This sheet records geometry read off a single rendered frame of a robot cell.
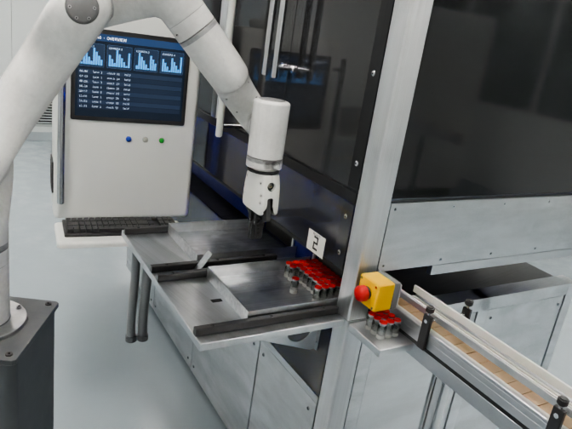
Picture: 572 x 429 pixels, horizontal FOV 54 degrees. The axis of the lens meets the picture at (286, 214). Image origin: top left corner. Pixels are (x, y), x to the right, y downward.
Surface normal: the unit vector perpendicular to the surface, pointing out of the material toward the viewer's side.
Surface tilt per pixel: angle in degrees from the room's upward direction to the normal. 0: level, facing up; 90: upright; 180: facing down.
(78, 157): 90
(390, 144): 90
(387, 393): 90
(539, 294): 90
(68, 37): 125
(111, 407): 0
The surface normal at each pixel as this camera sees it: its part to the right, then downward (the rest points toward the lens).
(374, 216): 0.49, 0.35
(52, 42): -0.16, 0.73
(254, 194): -0.82, 0.11
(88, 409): 0.14, -0.94
